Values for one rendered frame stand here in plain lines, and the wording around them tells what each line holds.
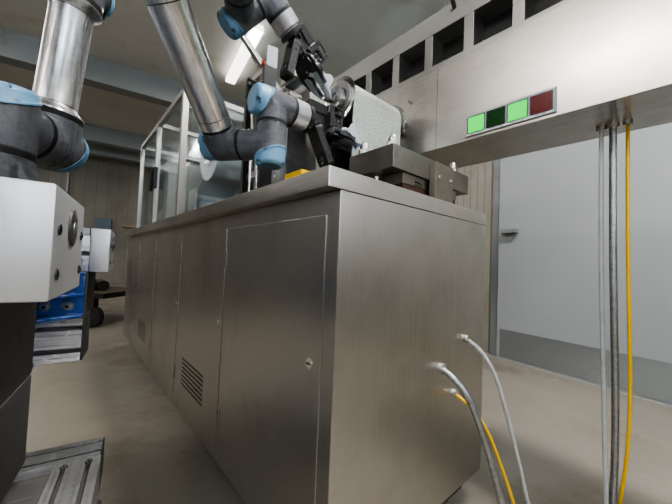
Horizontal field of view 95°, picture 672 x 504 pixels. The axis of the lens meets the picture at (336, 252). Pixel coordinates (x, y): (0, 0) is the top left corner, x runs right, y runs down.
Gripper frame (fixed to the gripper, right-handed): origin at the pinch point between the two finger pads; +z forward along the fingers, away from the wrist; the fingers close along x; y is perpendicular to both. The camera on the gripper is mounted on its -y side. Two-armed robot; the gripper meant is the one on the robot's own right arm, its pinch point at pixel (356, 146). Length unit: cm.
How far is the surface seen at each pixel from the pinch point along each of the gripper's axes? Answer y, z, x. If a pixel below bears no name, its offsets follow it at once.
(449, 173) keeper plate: -8.9, 17.6, -21.9
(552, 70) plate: 18, 30, -44
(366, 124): 8.2, 3.9, -0.3
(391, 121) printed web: 13.4, 16.4, -0.2
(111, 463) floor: -109, -51, 63
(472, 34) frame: 41, 31, -21
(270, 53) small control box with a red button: 58, -1, 58
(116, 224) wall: 38, 28, 880
